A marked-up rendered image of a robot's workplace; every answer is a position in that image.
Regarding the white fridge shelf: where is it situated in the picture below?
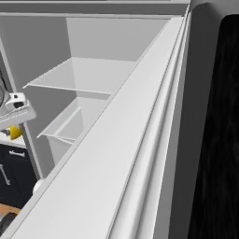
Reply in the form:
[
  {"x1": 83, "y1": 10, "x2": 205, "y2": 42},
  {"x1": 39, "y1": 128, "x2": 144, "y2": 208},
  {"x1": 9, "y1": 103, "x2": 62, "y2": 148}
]
[{"x1": 21, "y1": 56, "x2": 138, "y2": 95}]

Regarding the white fridge cabinet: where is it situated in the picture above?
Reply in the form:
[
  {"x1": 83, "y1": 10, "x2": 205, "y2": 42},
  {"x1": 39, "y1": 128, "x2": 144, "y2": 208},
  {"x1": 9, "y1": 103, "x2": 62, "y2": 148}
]
[{"x1": 0, "y1": 0, "x2": 191, "y2": 182}]

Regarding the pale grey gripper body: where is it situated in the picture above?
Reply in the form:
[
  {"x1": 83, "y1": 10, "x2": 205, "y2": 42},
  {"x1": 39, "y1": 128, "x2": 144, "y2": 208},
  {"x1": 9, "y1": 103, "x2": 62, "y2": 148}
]
[{"x1": 0, "y1": 104, "x2": 37, "y2": 132}]

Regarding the dark cupboard drawer front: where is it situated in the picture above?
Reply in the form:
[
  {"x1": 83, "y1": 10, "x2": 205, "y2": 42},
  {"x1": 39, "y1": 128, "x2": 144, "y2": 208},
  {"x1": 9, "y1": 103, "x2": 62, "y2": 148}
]
[{"x1": 0, "y1": 144, "x2": 31, "y2": 163}]

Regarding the silver cupboard door handle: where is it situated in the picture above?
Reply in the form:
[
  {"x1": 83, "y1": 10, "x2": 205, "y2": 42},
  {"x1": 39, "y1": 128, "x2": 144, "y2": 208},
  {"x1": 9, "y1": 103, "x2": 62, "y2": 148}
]
[{"x1": 0, "y1": 163, "x2": 11, "y2": 187}]

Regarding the dark cupboard door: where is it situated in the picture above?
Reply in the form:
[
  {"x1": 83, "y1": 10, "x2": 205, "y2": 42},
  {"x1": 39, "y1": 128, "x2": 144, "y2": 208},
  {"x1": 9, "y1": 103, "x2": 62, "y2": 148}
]
[{"x1": 0, "y1": 159, "x2": 39, "y2": 209}]

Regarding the silver drawer handle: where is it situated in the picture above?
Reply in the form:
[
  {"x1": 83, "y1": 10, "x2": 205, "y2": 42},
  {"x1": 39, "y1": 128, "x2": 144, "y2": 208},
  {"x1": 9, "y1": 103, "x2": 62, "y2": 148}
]
[{"x1": 8, "y1": 149, "x2": 26, "y2": 159}]

